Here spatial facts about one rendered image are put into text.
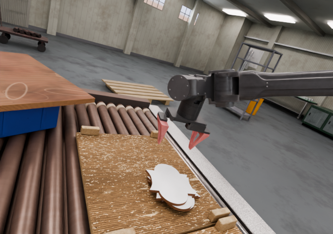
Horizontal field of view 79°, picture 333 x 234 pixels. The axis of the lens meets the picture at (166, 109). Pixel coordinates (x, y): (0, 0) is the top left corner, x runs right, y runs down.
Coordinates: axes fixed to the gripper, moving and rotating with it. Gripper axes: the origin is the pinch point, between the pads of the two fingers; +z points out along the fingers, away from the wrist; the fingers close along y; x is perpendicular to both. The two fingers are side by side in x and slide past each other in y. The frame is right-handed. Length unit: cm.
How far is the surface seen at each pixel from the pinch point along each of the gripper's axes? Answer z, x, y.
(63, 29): 92, 908, -224
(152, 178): 8.4, -5.5, -4.9
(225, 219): 8.9, -16.6, 12.2
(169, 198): 8.3, -11.8, -1.8
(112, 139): 12.1, 16.4, -15.3
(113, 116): 14.8, 40.5, -15.1
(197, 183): 11.8, -1.6, 11.6
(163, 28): -55, 1075, 203
